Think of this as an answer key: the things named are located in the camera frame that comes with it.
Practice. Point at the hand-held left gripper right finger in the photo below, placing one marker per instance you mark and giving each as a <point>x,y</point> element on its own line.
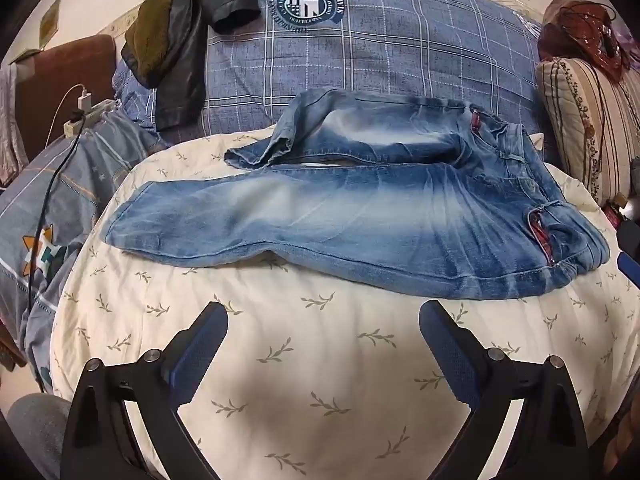
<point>445,355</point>

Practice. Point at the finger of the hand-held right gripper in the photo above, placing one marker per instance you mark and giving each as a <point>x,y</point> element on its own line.
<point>628,264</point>

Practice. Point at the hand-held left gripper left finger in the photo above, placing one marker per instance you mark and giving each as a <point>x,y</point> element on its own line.
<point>200,355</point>

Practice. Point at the blue washed denim pants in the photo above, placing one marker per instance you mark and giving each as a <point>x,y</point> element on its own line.
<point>350,220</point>

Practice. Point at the small red object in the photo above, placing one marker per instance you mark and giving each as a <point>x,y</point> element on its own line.
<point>614,215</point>

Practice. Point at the cream leaf-print quilt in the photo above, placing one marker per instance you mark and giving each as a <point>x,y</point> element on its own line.
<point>320,360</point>

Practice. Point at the striped beige pillow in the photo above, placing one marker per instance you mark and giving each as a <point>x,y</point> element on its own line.
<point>585,120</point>

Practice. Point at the person's grey trouser leg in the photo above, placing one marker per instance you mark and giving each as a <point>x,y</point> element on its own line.
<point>35,435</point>

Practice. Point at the blue star-print bed sheet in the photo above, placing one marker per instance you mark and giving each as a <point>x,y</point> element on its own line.
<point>60,195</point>

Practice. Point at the purple cloth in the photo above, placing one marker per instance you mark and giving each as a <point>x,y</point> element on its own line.
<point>629,42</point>

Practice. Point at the red-brown glossy bag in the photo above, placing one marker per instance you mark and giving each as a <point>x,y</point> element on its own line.
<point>575,30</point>

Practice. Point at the white power strip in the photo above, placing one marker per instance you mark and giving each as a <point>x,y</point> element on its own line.
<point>92,115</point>

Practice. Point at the white charger plug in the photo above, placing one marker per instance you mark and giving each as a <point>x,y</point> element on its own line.
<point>84,101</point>

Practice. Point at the black leather jacket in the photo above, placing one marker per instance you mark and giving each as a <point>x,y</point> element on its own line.
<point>182,60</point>

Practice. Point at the pink cloth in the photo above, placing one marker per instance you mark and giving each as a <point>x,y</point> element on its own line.
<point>11,125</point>

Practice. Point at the brown headboard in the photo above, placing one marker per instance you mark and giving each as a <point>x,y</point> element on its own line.
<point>45,90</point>

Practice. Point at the blue plaid duvet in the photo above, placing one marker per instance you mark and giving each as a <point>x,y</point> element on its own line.
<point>375,50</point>

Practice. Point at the olive green cloth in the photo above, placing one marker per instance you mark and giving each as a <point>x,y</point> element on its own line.
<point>152,35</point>

